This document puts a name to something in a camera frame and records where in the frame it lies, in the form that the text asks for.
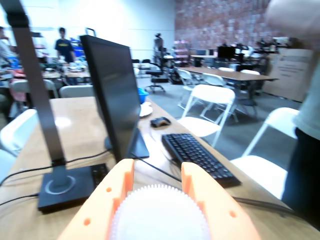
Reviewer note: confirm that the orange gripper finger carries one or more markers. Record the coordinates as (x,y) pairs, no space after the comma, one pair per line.
(100,205)
(220,212)

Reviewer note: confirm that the clear ribbed water bottle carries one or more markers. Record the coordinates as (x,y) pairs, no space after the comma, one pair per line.
(160,215)

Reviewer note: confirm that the small white paper plate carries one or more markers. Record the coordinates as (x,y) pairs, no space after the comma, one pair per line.
(146,110)

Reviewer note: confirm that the black desk lamp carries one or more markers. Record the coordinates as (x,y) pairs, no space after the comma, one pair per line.
(72,185)

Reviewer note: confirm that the black computer keyboard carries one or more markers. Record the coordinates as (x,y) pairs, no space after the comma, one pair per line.
(197,157)

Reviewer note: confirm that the person in light shirt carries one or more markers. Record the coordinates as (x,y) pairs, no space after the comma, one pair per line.
(307,162)

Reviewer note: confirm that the black computer mouse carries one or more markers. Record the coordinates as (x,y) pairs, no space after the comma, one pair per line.
(160,122)

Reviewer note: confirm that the black computer monitor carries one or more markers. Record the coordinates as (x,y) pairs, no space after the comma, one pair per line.
(112,95)

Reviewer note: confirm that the pink jacket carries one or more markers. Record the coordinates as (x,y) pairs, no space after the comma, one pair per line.
(18,92)

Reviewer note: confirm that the long brown table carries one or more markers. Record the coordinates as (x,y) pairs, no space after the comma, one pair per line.
(225,73)

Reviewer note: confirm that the black office chair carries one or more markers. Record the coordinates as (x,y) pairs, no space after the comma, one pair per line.
(156,73)

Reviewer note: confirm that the large cardboard box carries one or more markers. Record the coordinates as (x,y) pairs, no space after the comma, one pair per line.
(287,72)

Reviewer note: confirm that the person in navy shirt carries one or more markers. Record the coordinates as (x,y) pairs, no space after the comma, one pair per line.
(64,47)

